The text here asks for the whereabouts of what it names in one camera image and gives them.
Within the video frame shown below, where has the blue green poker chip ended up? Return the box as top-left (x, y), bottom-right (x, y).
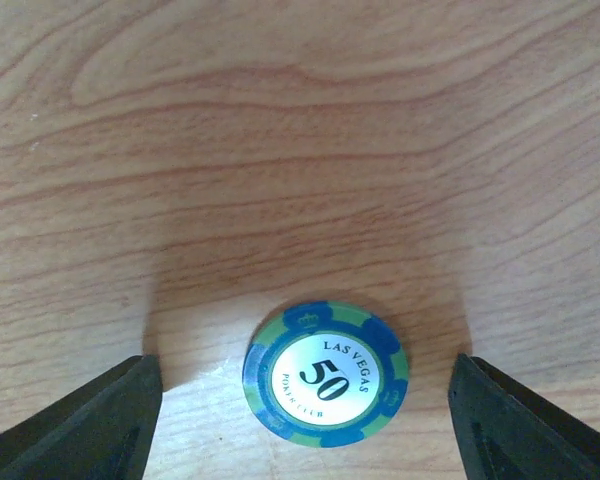
top-left (242, 300), bottom-right (409, 448)

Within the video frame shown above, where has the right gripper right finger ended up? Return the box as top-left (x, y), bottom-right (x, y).
top-left (448, 354), bottom-right (600, 479)

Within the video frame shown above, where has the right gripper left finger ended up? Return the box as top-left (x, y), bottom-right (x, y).
top-left (0, 355), bottom-right (163, 479)

